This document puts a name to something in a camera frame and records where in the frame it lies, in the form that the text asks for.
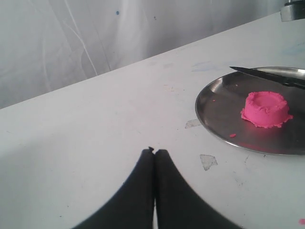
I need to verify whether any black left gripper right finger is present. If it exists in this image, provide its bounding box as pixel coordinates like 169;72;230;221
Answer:
154;149;240;229

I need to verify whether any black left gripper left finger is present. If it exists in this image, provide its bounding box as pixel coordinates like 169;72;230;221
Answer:
75;147;154;229

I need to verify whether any pink play dough lump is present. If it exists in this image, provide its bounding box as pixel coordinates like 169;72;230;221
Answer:
241;91;293;128

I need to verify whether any black knife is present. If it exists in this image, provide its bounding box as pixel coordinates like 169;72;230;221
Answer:
230;66;305;90

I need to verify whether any round steel plate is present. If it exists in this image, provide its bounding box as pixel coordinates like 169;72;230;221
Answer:
195;72;305;155

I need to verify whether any pink dough crumb on table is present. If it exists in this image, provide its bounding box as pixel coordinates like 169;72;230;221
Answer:
299;219;305;225

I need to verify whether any white backdrop curtain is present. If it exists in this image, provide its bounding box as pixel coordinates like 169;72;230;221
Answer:
0;0;305;110

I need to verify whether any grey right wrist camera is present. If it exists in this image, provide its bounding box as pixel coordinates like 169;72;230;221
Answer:
280;0;305;22

